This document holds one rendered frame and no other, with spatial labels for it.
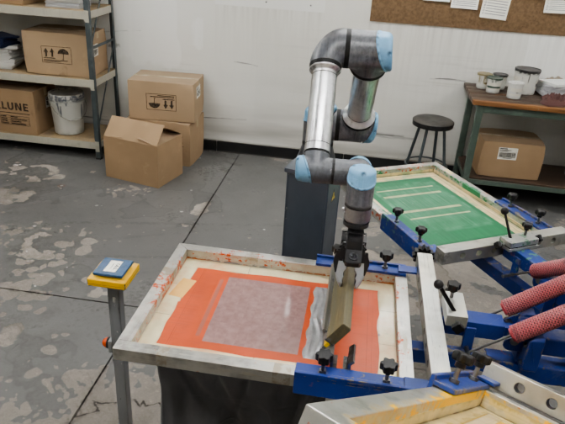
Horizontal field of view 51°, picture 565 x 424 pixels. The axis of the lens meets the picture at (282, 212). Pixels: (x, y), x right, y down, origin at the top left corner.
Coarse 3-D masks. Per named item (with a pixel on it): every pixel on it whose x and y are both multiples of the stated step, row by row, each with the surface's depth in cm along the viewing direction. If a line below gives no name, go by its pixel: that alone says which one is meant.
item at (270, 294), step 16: (208, 272) 197; (224, 272) 198; (192, 288) 188; (208, 288) 189; (224, 288) 189; (240, 288) 190; (256, 288) 190; (272, 288) 191; (288, 288) 191; (304, 288) 192; (224, 304) 181; (240, 304) 182; (256, 304) 182; (272, 304) 183; (288, 304) 183; (304, 304) 184; (368, 304) 186; (352, 320) 178; (368, 320) 178
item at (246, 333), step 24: (192, 312) 176; (216, 312) 177; (240, 312) 178; (168, 336) 166; (192, 336) 167; (216, 336) 167; (240, 336) 168; (264, 336) 168; (288, 336) 169; (360, 336) 171; (288, 360) 160; (312, 360) 160; (360, 360) 161
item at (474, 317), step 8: (472, 312) 170; (480, 312) 170; (472, 320) 167; (480, 320) 167; (488, 320) 167; (496, 320) 167; (448, 328) 168; (464, 328) 167; (480, 328) 166; (488, 328) 166; (496, 328) 165; (504, 328) 165; (480, 336) 167; (488, 336) 167; (496, 336) 166
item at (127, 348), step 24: (168, 264) 193; (240, 264) 202; (264, 264) 201; (288, 264) 200; (312, 264) 199; (168, 288) 186; (144, 312) 169; (408, 312) 177; (120, 336) 159; (408, 336) 167; (144, 360) 155; (168, 360) 154; (192, 360) 152; (216, 360) 153; (240, 360) 153; (408, 360) 157; (288, 384) 151
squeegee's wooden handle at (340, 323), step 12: (348, 276) 172; (336, 288) 173; (348, 288) 167; (336, 300) 166; (348, 300) 162; (336, 312) 160; (348, 312) 157; (336, 324) 155; (348, 324) 153; (336, 336) 153
